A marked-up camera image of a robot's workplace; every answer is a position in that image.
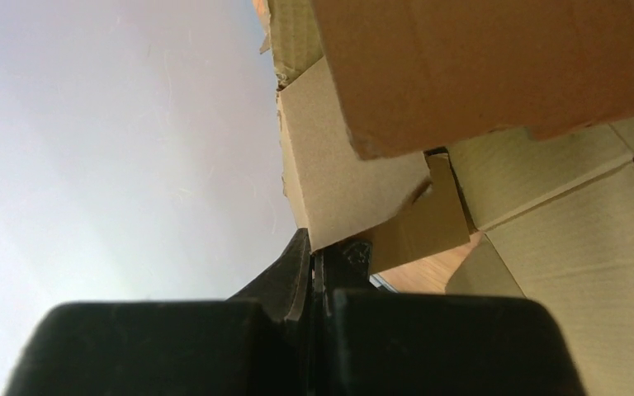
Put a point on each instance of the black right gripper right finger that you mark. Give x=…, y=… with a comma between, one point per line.
x=373, y=342

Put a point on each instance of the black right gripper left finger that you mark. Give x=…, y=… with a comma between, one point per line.
x=253, y=343

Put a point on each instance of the small brown cardboard box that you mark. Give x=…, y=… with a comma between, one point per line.
x=411, y=122

